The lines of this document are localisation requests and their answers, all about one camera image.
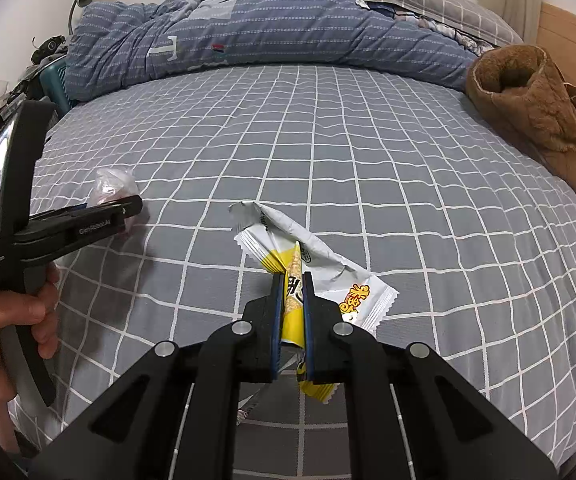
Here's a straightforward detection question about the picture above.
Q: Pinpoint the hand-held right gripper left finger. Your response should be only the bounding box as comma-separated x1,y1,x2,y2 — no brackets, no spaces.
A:
28,271,286,480

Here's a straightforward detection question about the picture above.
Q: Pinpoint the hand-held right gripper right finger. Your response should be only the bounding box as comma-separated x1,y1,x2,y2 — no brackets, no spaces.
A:
302,271,559,480

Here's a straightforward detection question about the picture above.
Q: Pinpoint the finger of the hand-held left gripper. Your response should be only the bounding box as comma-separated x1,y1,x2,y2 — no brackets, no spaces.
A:
48,195,144,262

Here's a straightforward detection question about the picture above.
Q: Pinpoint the small clear plastic bag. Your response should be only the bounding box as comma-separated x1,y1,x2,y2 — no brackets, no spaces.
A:
90,167,139,236

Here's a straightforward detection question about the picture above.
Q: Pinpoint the yellow white snack wrapper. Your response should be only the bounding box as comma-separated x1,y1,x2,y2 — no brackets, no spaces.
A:
228,200,399,406

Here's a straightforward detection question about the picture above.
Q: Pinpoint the small silver foil wrapper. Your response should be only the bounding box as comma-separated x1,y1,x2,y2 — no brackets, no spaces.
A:
237,392,269,426

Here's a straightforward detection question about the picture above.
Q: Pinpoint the teal suitcase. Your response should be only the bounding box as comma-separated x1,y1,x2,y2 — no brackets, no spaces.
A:
38,57,76,113

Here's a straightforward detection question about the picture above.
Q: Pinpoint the dark clutter pile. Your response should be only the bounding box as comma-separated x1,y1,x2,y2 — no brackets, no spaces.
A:
30,35,69,68

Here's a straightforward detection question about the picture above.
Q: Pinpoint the grey checked bed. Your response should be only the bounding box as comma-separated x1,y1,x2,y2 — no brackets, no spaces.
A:
5,62,576,476

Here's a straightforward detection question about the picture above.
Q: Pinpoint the blue striped quilt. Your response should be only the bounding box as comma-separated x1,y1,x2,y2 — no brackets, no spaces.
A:
64,0,494,103

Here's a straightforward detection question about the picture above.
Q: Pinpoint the brown fleece coat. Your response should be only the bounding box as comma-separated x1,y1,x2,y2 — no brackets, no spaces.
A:
464,44,576,218

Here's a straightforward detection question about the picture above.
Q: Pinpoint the blue white patterned cloth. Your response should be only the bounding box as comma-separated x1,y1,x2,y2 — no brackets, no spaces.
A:
358,0,494,57

